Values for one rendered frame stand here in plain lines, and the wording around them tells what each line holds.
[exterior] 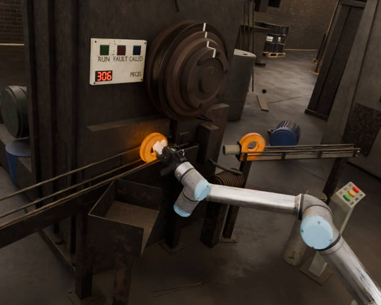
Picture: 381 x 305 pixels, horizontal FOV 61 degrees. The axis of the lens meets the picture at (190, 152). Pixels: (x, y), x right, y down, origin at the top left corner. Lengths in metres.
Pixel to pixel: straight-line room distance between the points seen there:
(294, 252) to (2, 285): 1.66
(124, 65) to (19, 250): 1.25
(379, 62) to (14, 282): 3.68
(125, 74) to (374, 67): 3.02
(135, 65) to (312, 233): 1.01
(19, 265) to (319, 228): 1.54
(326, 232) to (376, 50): 2.91
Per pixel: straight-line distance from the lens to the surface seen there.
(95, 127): 1.46
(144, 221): 1.35
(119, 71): 1.45
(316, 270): 2.29
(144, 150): 1.55
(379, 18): 4.05
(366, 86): 4.02
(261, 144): 1.97
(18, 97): 2.52
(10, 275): 2.03
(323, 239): 1.36
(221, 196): 1.55
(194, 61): 1.43
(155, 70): 1.44
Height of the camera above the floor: 1.45
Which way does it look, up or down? 26 degrees down
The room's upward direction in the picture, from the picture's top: 10 degrees clockwise
